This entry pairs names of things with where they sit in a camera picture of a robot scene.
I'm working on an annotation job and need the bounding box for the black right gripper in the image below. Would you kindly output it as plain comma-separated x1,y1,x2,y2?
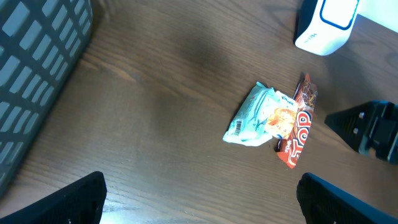
324,101,397,164

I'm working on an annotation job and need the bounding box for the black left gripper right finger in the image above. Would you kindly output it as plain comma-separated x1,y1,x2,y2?
297,172,397,223

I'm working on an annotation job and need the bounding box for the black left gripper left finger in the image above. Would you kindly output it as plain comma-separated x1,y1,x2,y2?
1,171,107,224

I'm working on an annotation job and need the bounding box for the orange Top chocolate bar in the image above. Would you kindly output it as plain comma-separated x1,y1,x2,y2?
277,73,318,169

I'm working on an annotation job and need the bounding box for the teal snack packet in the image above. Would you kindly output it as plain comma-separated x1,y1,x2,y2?
222,81,277,147

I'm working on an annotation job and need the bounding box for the grey plastic mesh basket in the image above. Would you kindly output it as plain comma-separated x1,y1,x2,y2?
1,0,93,194

